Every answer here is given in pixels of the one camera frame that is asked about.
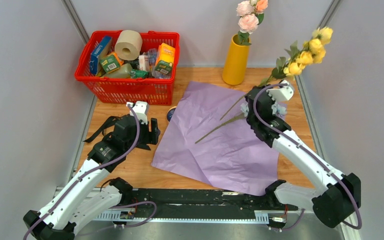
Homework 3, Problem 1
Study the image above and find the light blue artificial flower stem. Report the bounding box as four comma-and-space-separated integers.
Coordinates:
195, 102, 287, 144

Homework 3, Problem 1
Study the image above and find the black printed ribbon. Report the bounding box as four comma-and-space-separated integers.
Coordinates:
83, 116, 120, 143

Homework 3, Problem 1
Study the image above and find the pink purple wrapping paper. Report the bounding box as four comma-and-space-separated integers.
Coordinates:
151, 81, 279, 196

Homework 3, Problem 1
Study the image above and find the yellow artificial flower bunch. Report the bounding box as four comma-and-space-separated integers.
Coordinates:
219, 26, 334, 121

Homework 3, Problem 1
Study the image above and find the pink artificial flower stem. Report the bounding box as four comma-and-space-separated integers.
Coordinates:
235, 0, 269, 46

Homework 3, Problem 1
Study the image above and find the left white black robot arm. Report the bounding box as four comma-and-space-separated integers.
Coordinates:
23, 112, 161, 240

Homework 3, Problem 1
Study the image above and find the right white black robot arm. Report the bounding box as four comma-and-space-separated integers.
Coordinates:
245, 83, 363, 230

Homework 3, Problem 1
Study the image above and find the yellow tapered vase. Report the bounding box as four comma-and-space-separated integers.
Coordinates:
222, 33, 250, 86

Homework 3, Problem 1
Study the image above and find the masking tape roll blue label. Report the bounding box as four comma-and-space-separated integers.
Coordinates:
166, 106, 177, 122

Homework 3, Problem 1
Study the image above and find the dark green packet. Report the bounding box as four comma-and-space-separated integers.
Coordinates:
130, 69, 149, 79

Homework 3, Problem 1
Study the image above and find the green liquid bottle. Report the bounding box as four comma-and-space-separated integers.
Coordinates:
103, 63, 133, 79

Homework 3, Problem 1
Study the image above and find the orange yellow sponge pack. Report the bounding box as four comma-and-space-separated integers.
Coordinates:
154, 43, 176, 76

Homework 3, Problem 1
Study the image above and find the red plastic shopping basket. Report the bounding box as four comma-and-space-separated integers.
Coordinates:
74, 30, 180, 106

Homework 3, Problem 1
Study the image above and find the white pink small carton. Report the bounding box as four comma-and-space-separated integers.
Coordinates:
138, 54, 150, 72

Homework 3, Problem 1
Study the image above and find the green yellow carton box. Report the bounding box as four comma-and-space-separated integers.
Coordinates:
99, 51, 124, 74

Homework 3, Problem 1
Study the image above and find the brown toilet paper roll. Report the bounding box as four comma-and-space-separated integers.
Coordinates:
114, 30, 143, 61

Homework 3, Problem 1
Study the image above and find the blue snack box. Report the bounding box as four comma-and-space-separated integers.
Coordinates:
89, 35, 112, 76

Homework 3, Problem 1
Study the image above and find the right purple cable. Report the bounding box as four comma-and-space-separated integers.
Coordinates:
252, 83, 363, 230

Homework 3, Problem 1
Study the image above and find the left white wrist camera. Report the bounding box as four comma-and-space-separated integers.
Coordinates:
126, 101, 150, 125

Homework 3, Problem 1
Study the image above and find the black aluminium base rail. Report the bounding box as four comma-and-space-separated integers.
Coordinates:
91, 188, 301, 225

